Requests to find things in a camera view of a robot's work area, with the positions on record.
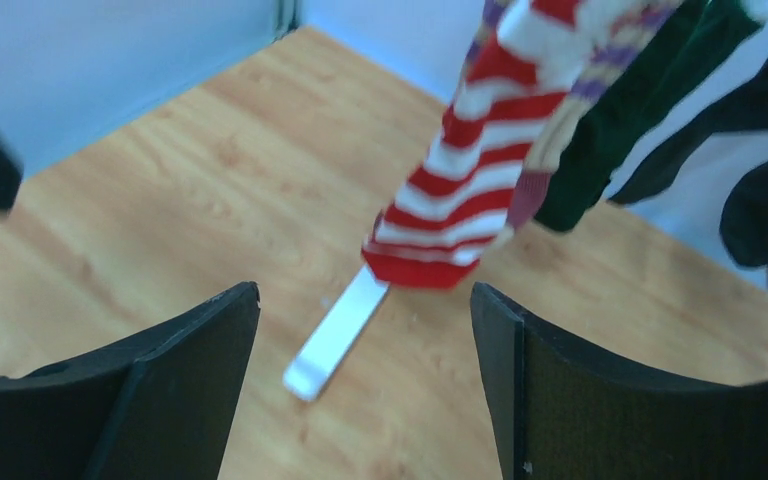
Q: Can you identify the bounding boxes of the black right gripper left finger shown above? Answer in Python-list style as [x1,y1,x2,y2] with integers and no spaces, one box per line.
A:
[0,282,260,480]

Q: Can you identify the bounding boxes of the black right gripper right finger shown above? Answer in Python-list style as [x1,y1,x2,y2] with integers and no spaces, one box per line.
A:
[470,283,768,480]

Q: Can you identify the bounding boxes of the beige purple striped sock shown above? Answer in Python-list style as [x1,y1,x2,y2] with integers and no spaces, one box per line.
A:
[502,1,681,237]

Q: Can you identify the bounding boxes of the white metal drying rack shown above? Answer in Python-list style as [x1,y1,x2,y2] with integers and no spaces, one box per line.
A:
[282,266,389,402]

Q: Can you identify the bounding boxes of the black sock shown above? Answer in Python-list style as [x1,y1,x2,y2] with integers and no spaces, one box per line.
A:
[611,58,768,268]

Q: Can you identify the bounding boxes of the dark green sock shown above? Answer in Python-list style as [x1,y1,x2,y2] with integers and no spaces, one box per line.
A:
[534,0,761,233]

